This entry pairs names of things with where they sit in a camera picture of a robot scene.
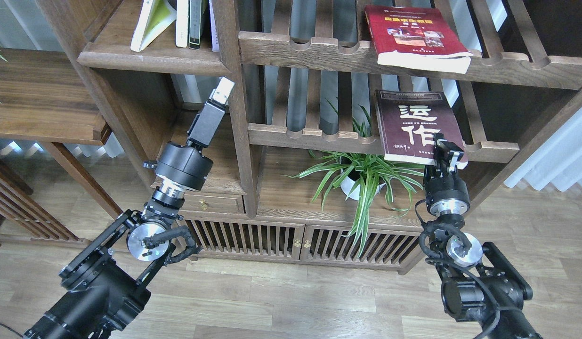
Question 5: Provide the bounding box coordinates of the dark wooden bookshelf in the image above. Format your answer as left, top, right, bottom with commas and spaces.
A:
38, 0, 582, 274

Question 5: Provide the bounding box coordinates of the green spider plant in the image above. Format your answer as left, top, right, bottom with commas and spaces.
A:
294, 151, 424, 255

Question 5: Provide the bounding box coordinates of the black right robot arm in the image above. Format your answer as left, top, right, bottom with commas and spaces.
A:
419, 133, 541, 339

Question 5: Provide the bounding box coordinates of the dark maroon cover book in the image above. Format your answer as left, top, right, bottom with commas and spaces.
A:
375, 90, 465, 165

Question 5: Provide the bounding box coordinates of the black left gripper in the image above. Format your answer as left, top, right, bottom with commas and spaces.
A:
143, 77, 235, 190

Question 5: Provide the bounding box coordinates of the white upright book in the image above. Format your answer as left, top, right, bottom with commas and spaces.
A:
175, 0, 190, 48

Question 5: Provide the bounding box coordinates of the dark green upright book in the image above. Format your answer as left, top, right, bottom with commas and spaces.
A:
188, 0, 207, 49

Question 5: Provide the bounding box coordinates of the white book behind post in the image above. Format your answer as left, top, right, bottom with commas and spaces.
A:
208, 0, 220, 52

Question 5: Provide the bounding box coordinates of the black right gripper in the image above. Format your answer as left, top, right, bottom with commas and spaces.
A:
424, 133, 470, 217

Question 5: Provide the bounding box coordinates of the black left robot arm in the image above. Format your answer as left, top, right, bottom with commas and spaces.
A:
23, 78, 234, 339

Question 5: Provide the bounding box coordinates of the wooden slatted rack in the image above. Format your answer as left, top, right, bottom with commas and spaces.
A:
0, 160, 90, 248

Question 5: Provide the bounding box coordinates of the red cover book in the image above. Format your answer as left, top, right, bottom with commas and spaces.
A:
364, 5, 473, 74

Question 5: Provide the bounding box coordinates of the yellow green cover book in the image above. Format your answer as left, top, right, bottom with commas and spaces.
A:
130, 0, 177, 52

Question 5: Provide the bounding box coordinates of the wooden side table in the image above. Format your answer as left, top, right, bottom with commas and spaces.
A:
0, 48, 168, 226

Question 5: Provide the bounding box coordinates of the white curtain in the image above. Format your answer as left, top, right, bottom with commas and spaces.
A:
504, 107, 582, 192

